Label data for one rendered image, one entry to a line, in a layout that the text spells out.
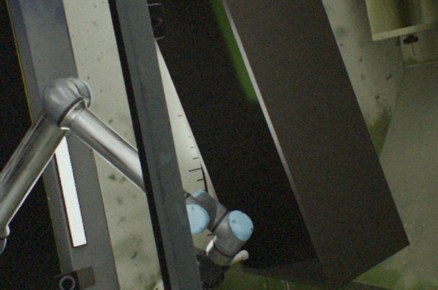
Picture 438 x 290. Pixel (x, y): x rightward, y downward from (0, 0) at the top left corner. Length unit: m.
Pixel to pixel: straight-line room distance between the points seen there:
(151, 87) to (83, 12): 2.05
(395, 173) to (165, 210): 2.64
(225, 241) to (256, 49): 0.62
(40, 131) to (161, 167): 1.18
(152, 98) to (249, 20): 1.12
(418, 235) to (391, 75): 0.90
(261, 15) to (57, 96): 0.70
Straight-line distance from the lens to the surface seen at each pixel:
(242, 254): 3.25
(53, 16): 3.75
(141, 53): 1.76
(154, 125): 1.76
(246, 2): 2.84
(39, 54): 3.72
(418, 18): 4.06
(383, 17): 4.08
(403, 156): 4.32
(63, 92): 2.73
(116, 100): 3.80
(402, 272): 4.05
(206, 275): 2.89
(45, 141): 2.90
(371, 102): 4.44
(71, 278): 3.73
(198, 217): 2.63
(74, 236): 3.72
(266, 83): 2.84
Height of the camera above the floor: 1.21
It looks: 3 degrees down
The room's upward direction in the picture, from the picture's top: 11 degrees counter-clockwise
